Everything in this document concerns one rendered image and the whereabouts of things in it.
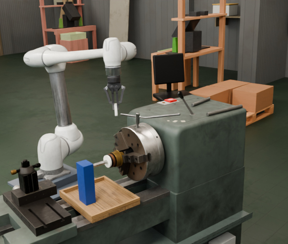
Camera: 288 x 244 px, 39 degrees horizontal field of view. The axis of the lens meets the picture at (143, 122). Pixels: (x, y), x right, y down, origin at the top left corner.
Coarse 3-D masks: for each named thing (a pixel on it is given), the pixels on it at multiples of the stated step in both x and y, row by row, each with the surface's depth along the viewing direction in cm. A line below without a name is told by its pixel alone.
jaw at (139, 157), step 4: (132, 152) 226; (124, 156) 221; (128, 156) 221; (132, 156) 220; (136, 156) 218; (140, 156) 218; (144, 156) 220; (148, 156) 220; (124, 160) 221; (128, 160) 222; (132, 160) 221; (136, 160) 219; (140, 160) 218; (144, 160) 220; (148, 160) 220
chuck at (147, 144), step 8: (128, 128) 226; (136, 128) 226; (144, 128) 227; (128, 136) 228; (136, 136) 221; (144, 136) 222; (152, 136) 224; (128, 144) 230; (136, 144) 223; (144, 144) 219; (152, 144) 221; (128, 152) 236; (136, 152) 225; (144, 152) 219; (152, 152) 220; (152, 160) 221; (136, 168) 228; (144, 168) 222; (152, 168) 223; (128, 176) 237; (136, 176) 230; (144, 176) 224
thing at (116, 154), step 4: (112, 152) 223; (116, 152) 223; (120, 152) 223; (112, 156) 221; (116, 156) 221; (120, 156) 222; (112, 160) 220; (116, 160) 221; (120, 160) 222; (112, 164) 220; (116, 164) 222; (120, 164) 223
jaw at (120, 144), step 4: (120, 132) 232; (116, 136) 231; (120, 136) 231; (116, 140) 232; (120, 140) 229; (124, 140) 231; (116, 144) 230; (120, 144) 228; (124, 144) 230; (116, 148) 226; (120, 148) 227; (124, 148) 228; (128, 148) 230
